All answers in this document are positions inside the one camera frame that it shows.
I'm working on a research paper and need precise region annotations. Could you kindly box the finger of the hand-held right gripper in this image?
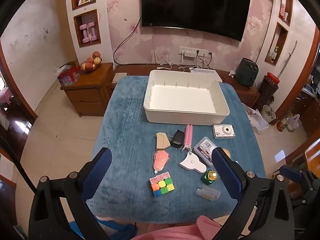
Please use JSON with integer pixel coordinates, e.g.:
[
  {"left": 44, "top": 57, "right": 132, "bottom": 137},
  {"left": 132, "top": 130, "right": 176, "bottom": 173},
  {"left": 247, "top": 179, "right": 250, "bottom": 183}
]
[{"left": 279, "top": 164, "right": 320, "bottom": 203}]

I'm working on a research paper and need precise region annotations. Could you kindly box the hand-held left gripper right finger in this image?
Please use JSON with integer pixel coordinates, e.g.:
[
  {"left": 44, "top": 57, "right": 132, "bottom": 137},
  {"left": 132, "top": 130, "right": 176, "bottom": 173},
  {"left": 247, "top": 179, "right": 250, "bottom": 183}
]
[{"left": 211, "top": 147, "right": 299, "bottom": 240}]

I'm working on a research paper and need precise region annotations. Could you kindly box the red tissue pack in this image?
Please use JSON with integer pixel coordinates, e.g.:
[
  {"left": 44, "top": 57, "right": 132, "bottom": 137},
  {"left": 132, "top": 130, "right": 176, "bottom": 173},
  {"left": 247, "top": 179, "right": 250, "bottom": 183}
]
[{"left": 54, "top": 64, "right": 81, "bottom": 87}]

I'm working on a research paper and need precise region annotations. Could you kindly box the pink dumbbell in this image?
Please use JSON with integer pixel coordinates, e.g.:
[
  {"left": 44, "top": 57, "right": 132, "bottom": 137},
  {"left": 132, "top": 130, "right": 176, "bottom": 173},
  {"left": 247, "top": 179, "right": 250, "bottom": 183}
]
[
  {"left": 87, "top": 22, "right": 98, "bottom": 42},
  {"left": 79, "top": 24, "right": 88, "bottom": 43}
]

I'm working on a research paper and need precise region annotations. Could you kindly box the wooden television bench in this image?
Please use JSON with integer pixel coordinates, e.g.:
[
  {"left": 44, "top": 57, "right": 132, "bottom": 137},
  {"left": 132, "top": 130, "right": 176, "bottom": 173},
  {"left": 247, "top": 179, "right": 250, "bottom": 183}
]
[{"left": 114, "top": 64, "right": 260, "bottom": 103}]

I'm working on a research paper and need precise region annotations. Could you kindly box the beige wooden block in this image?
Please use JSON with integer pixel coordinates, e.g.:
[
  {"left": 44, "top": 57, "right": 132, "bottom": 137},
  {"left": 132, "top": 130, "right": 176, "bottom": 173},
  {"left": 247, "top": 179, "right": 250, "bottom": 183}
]
[{"left": 155, "top": 132, "right": 171, "bottom": 151}]

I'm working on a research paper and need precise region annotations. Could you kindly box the white compact camera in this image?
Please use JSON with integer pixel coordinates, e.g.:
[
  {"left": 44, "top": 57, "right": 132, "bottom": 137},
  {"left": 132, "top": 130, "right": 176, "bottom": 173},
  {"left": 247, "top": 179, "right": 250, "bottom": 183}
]
[{"left": 212, "top": 124, "right": 235, "bottom": 139}]

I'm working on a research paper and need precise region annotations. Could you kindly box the white set-top box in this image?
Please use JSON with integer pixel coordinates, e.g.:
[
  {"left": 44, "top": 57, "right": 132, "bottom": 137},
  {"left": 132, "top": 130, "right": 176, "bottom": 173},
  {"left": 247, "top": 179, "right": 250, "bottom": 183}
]
[{"left": 191, "top": 67, "right": 223, "bottom": 82}]

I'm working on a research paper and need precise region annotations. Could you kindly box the pink correction tape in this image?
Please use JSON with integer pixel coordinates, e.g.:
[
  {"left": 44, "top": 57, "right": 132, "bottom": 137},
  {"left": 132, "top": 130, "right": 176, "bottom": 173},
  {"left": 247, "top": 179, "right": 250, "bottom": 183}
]
[{"left": 153, "top": 150, "right": 170, "bottom": 174}]

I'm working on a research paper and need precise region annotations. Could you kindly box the wooden side cabinet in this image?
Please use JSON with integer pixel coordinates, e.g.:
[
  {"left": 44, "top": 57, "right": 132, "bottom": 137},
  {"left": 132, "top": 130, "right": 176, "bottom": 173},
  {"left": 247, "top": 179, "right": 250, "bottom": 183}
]
[{"left": 60, "top": 62, "right": 114, "bottom": 117}]

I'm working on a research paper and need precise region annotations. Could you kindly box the blue plush blanket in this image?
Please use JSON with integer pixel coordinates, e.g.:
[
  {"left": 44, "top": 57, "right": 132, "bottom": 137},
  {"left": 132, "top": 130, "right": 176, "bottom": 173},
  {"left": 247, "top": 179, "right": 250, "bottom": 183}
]
[{"left": 86, "top": 75, "right": 267, "bottom": 224}]

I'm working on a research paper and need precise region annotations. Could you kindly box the white charging cable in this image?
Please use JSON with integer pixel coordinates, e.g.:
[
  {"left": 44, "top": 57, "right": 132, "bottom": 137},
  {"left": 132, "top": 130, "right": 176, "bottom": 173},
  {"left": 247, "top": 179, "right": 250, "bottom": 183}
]
[{"left": 157, "top": 55, "right": 198, "bottom": 71}]

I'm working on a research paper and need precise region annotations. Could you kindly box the white plastic bag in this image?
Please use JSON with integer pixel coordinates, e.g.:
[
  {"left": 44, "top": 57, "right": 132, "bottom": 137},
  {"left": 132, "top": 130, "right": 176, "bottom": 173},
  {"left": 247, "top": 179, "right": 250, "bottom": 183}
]
[{"left": 244, "top": 102, "right": 270, "bottom": 132}]

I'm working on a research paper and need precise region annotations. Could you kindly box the dark carved stand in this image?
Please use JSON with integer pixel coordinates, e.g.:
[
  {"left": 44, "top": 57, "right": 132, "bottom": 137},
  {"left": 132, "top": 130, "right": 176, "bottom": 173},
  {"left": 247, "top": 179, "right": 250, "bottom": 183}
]
[{"left": 257, "top": 80, "right": 278, "bottom": 110}]

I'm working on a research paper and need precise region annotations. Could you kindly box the colourful puzzle cube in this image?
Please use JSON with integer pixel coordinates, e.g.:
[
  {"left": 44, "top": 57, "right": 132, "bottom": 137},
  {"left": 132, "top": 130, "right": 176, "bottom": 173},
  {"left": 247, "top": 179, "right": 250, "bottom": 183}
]
[{"left": 149, "top": 171, "right": 175, "bottom": 197}]

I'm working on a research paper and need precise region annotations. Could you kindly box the white ceramic pot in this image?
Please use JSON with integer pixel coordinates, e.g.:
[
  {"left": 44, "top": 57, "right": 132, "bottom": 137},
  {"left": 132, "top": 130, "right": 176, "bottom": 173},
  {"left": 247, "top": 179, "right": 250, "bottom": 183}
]
[{"left": 262, "top": 104, "right": 277, "bottom": 123}]

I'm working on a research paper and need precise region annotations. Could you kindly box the white body tape measure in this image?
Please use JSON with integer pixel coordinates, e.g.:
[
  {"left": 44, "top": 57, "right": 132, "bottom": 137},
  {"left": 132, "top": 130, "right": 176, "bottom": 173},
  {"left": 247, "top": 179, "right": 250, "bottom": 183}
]
[{"left": 178, "top": 152, "right": 208, "bottom": 173}]

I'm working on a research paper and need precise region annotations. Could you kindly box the white plastic storage box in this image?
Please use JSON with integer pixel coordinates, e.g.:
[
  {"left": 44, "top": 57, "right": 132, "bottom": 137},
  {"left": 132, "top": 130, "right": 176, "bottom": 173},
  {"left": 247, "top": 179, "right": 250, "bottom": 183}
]
[{"left": 143, "top": 69, "right": 230, "bottom": 126}]

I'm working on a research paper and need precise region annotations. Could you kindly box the bowl of fruit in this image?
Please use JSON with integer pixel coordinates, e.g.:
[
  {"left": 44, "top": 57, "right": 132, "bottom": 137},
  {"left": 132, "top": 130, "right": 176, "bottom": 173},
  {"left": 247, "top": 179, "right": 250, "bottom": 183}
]
[{"left": 79, "top": 51, "right": 102, "bottom": 73}]

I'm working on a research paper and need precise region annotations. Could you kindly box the black flat television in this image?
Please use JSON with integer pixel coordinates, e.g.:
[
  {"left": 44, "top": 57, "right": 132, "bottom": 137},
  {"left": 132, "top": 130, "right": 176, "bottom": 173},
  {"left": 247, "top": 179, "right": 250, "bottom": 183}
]
[{"left": 141, "top": 0, "right": 252, "bottom": 42}]

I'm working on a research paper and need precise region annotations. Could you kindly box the green and gold bottle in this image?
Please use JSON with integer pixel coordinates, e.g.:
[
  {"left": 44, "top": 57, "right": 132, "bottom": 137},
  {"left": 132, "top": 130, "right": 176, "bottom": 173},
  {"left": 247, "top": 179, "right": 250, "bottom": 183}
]
[{"left": 201, "top": 169, "right": 217, "bottom": 185}]

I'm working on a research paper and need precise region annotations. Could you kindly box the clear plastic bag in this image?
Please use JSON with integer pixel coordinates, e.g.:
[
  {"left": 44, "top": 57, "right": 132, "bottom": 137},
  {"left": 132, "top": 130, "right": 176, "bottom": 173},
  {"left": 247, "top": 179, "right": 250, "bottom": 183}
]
[{"left": 276, "top": 114, "right": 300, "bottom": 133}]

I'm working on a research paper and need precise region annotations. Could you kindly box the clear box with barcode label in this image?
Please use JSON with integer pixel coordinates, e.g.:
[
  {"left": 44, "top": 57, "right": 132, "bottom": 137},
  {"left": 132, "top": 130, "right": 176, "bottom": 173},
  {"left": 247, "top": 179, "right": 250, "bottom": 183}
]
[{"left": 194, "top": 136, "right": 217, "bottom": 167}]

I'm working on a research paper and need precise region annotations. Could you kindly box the red lidded jar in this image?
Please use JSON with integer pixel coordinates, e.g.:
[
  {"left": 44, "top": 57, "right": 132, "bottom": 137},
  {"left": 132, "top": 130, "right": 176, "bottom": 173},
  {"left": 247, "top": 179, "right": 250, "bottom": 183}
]
[{"left": 265, "top": 72, "right": 280, "bottom": 85}]

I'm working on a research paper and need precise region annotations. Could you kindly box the black television cable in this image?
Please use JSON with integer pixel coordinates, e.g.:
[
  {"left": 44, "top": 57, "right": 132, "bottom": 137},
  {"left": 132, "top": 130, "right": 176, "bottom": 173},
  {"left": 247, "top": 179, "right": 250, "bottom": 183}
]
[{"left": 113, "top": 16, "right": 142, "bottom": 67}]

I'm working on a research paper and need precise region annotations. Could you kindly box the pink garment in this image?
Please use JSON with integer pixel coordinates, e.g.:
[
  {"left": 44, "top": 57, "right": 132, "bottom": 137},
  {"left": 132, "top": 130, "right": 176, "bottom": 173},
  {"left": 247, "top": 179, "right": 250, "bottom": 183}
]
[{"left": 132, "top": 215, "right": 223, "bottom": 240}]

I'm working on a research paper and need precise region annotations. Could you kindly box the dark green bag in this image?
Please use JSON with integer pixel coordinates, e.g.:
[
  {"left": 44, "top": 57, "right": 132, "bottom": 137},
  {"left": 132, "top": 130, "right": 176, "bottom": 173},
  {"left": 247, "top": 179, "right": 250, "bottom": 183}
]
[{"left": 235, "top": 58, "right": 259, "bottom": 88}]

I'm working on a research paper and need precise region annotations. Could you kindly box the beige flat box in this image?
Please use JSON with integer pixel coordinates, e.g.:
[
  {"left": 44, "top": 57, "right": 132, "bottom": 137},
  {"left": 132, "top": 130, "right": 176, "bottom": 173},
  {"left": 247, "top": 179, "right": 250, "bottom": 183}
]
[{"left": 112, "top": 73, "right": 128, "bottom": 84}]

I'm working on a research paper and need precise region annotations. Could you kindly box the black charger plug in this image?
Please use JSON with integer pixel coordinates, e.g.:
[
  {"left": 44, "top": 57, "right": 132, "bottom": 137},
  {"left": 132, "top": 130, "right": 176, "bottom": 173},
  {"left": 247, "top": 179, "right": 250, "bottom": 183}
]
[{"left": 170, "top": 129, "right": 185, "bottom": 148}]

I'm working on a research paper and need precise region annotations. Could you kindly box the small clear plastic case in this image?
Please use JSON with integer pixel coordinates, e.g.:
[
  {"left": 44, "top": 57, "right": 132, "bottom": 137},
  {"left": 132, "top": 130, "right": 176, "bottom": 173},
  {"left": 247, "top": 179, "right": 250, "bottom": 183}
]
[{"left": 195, "top": 184, "right": 221, "bottom": 202}]

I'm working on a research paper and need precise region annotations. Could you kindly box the white power strip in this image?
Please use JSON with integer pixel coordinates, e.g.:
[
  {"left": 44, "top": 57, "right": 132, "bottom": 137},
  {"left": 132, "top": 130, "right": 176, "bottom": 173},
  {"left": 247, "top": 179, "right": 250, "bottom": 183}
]
[{"left": 179, "top": 46, "right": 213, "bottom": 58}]

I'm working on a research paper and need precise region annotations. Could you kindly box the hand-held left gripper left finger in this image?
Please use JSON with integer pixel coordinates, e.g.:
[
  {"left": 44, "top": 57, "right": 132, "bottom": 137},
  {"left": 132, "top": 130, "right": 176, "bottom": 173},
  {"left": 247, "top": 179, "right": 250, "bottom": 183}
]
[{"left": 28, "top": 147, "right": 112, "bottom": 240}]

